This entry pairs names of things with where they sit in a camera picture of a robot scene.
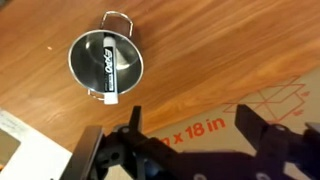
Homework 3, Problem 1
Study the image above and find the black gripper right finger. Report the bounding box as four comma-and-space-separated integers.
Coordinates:
234, 103, 320, 180

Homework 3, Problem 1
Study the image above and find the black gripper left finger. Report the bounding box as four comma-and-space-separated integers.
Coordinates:
60, 105, 188, 180

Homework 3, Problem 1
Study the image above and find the black Expo dry-erase marker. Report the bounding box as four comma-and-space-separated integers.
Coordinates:
98, 31, 120, 106

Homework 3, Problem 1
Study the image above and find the silver steel pot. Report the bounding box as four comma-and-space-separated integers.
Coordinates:
67, 10, 145, 102

